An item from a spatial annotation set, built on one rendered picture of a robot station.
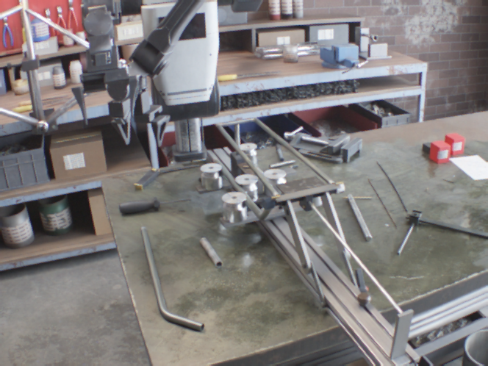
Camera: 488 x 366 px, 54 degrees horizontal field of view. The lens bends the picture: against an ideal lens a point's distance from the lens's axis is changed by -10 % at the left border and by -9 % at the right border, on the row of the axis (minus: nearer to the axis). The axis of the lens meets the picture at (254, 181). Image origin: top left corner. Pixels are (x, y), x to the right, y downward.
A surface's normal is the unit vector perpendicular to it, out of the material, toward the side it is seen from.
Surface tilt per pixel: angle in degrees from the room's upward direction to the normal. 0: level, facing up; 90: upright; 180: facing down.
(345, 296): 0
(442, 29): 90
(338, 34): 90
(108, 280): 0
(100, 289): 0
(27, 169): 90
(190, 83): 90
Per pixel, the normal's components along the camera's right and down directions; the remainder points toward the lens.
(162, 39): -0.21, 0.38
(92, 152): 0.30, 0.42
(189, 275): -0.04, -0.90
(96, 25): 0.20, -0.09
